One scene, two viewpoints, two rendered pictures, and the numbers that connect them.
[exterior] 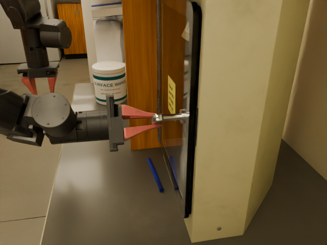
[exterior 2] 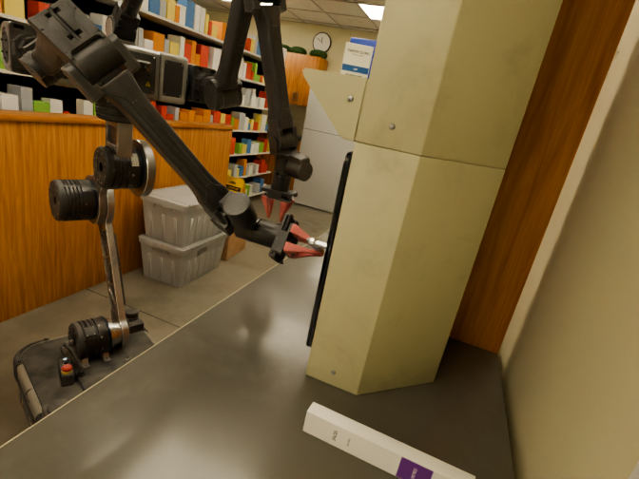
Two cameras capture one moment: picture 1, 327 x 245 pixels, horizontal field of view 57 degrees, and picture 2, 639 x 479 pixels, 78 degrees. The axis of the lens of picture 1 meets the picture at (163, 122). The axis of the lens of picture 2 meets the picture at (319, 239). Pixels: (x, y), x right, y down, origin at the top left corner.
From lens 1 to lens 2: 0.39 m
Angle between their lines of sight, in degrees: 27
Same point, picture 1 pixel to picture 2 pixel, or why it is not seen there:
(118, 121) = (284, 235)
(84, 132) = (258, 235)
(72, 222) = (231, 315)
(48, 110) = (234, 203)
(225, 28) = (364, 177)
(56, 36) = (297, 167)
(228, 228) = (342, 377)
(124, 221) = (268, 335)
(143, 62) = not seen: hidden behind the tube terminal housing
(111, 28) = not seen: hidden behind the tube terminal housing
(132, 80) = not seen: hidden behind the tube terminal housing
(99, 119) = (273, 228)
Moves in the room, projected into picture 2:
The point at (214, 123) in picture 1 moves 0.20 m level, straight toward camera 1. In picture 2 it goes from (344, 258) to (259, 278)
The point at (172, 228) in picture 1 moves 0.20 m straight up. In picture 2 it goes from (300, 357) to (318, 274)
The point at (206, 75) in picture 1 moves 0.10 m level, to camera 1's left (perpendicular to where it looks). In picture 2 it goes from (343, 211) to (297, 196)
